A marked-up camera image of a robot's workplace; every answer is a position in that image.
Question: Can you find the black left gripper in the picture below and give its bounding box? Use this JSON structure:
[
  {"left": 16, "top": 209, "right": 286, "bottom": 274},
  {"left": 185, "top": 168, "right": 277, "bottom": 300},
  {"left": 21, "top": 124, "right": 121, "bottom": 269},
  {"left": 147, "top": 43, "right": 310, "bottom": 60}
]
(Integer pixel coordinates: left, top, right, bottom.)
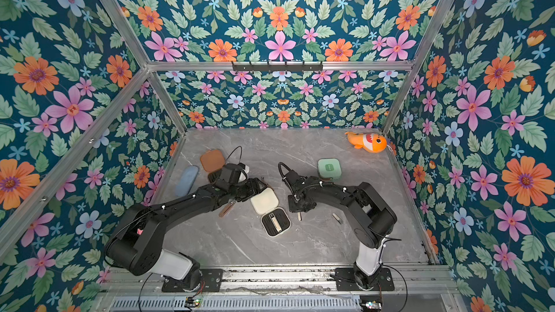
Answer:
[{"left": 227, "top": 177, "right": 269, "bottom": 202}]

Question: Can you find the green nail clipper case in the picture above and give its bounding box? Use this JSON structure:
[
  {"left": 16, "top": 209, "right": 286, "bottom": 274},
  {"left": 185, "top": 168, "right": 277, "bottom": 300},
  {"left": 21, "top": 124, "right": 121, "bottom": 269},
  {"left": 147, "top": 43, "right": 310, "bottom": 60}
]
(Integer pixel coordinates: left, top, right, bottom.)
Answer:
[{"left": 317, "top": 158, "right": 343, "bottom": 181}]

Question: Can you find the small silver nail clipper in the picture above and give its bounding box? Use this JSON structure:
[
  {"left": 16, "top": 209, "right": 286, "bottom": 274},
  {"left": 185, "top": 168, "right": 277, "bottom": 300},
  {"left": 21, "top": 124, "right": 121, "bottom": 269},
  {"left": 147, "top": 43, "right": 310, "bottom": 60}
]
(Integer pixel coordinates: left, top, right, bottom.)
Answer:
[{"left": 332, "top": 213, "right": 343, "bottom": 224}]

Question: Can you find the cream nail clipper case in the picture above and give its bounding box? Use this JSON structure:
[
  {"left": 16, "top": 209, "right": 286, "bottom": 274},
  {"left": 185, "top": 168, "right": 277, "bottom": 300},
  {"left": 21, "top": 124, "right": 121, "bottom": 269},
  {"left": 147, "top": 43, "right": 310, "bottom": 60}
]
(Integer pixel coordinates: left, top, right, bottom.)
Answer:
[{"left": 250, "top": 187, "right": 291, "bottom": 238}]

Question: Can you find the cream large nail clipper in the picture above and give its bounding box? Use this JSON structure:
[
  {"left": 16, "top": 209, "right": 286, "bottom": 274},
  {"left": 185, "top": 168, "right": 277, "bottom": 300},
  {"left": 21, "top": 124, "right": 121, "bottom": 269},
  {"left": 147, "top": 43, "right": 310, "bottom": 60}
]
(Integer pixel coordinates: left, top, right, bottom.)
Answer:
[{"left": 269, "top": 214, "right": 282, "bottom": 233}]

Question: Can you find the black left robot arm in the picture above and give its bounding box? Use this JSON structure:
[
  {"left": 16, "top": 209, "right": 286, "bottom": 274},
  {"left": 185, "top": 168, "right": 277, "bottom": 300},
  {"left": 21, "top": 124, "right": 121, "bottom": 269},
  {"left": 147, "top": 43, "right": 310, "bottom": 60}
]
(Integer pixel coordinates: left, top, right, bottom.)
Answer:
[{"left": 104, "top": 163, "right": 269, "bottom": 281}]

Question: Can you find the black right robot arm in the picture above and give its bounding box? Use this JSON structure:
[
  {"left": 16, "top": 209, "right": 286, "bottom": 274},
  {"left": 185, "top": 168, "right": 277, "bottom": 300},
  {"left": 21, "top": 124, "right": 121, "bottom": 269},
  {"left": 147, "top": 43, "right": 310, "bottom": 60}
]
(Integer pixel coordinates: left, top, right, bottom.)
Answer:
[{"left": 282, "top": 170, "right": 397, "bottom": 290}]

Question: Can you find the brown nail clipper case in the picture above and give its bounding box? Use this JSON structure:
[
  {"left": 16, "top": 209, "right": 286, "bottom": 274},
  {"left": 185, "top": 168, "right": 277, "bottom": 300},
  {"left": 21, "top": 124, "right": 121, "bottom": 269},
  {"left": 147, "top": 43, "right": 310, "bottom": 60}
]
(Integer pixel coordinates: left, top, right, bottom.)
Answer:
[{"left": 199, "top": 150, "right": 225, "bottom": 183}]

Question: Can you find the blue oval case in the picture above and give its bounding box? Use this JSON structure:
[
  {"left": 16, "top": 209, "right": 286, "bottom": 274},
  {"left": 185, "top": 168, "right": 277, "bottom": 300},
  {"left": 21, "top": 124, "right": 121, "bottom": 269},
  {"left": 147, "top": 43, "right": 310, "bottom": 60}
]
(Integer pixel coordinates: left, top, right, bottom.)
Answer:
[{"left": 175, "top": 166, "right": 199, "bottom": 198}]

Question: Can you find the orange clownfish plush toy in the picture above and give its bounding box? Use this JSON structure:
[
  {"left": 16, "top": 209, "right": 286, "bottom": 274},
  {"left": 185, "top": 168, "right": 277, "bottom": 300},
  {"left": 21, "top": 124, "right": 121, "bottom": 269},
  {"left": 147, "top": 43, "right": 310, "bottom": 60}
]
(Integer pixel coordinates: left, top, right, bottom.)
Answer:
[{"left": 345, "top": 131, "right": 387, "bottom": 153}]

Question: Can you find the black hook rail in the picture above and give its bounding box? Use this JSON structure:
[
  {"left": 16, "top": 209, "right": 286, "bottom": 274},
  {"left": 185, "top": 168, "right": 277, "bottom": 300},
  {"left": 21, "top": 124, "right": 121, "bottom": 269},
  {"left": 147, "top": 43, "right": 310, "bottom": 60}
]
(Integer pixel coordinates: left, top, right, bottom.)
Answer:
[{"left": 231, "top": 62, "right": 324, "bottom": 72}]

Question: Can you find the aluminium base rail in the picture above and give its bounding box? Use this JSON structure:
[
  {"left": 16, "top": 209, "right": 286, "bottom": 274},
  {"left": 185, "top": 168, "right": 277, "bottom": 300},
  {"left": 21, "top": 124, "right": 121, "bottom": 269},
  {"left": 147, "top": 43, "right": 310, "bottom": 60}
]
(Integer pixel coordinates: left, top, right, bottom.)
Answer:
[{"left": 100, "top": 262, "right": 459, "bottom": 297}]

